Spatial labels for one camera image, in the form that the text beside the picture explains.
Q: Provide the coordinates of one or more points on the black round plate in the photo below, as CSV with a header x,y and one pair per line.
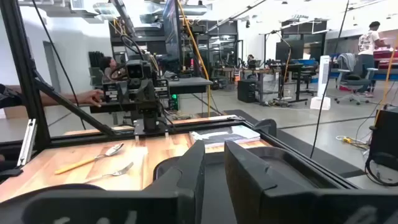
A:
x,y
62,186

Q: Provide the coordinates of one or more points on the person's hand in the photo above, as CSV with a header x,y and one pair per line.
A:
x,y
91,97

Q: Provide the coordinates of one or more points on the grey desk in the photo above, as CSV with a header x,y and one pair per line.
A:
x,y
189,84

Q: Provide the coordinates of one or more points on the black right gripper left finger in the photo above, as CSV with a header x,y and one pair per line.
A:
x,y
174,199

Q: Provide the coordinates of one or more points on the person's forearm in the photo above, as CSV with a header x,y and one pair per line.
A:
x,y
49,99

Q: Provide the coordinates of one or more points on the black computer tower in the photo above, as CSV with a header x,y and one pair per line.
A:
x,y
246,91

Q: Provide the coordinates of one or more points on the grey office chair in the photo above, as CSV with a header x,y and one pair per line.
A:
x,y
353,81

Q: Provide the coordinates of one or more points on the silver frame bracket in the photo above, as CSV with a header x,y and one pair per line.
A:
x,y
27,141

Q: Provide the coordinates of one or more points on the metal fork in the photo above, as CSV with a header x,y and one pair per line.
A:
x,y
119,172

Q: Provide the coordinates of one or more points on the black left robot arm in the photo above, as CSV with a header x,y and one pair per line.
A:
x,y
150,119

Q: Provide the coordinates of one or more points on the black equipment box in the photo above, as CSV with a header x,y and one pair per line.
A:
x,y
385,133

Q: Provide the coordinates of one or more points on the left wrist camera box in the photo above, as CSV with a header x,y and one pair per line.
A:
x,y
136,70

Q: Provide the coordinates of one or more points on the person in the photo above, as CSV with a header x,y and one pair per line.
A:
x,y
368,43
109,67

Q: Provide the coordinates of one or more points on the white tower fan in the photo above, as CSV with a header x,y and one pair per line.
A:
x,y
322,77

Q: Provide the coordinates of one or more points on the black aluminium frame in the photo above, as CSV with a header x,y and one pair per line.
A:
x,y
21,62

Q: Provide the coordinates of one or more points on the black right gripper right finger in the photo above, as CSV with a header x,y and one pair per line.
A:
x,y
255,199

